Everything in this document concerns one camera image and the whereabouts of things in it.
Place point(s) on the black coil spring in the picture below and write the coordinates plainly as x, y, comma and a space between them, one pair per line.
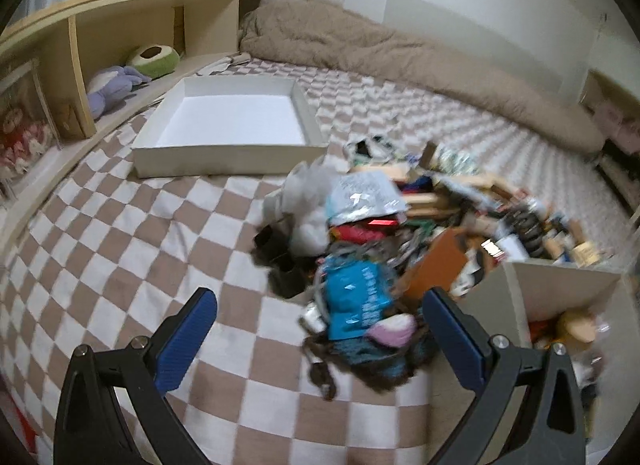
525, 232

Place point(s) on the dark fuzzy cloth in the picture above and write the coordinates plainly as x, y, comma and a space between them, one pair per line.
370, 370

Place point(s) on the printed silver packet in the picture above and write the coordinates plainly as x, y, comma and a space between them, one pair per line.
360, 195

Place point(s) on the wooden rack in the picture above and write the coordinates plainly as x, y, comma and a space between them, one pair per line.
592, 90

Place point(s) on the white cardboard box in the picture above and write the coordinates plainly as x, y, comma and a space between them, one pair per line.
225, 160

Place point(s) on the white crumpled plastic wrap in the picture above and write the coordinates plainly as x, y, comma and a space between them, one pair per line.
305, 195

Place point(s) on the green avocado plush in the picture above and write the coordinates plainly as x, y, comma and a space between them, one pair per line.
165, 62

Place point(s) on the beige cardboard box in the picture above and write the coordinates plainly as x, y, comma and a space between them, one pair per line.
550, 290

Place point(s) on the purple plush toy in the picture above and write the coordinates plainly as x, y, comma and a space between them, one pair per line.
107, 90

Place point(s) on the blue plastic packet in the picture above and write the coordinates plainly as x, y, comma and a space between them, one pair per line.
357, 295

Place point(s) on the wooden headboard shelf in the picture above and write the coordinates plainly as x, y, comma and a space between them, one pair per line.
80, 95

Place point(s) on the pink fluffy pompom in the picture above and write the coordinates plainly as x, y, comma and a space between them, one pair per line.
392, 332

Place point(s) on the orange card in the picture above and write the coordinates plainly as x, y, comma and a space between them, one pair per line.
437, 260

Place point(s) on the red doll figure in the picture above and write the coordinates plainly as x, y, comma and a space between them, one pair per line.
22, 142

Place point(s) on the black small box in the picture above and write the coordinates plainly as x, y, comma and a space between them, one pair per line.
270, 242

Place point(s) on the clear display case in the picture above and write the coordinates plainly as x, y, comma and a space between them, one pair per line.
25, 85

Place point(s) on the checkered bed sheet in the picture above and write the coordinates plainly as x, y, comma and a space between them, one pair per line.
150, 245

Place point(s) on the wooden block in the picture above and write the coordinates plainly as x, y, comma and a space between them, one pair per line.
429, 155

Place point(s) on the brown fluffy blanket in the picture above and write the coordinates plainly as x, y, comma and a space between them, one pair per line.
400, 55

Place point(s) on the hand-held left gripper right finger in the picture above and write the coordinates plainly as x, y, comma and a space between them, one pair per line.
452, 340

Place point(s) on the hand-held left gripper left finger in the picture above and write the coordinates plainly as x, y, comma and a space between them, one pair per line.
185, 345

